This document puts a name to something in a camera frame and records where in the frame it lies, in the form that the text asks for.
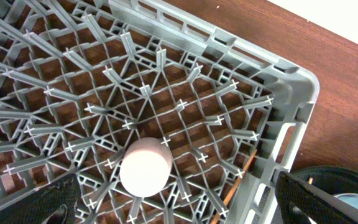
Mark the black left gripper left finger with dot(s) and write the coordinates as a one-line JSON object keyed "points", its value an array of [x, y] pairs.
{"points": [[54, 203]]}

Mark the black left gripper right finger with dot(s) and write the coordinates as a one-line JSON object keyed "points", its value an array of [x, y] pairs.
{"points": [[301, 202]]}

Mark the pink cup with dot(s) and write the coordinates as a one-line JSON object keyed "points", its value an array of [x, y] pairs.
{"points": [[146, 167]]}

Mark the grey dishwasher rack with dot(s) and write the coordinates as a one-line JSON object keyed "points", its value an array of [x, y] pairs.
{"points": [[80, 81]]}

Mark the round black tray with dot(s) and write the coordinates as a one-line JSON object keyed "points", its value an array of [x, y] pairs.
{"points": [[330, 179]]}

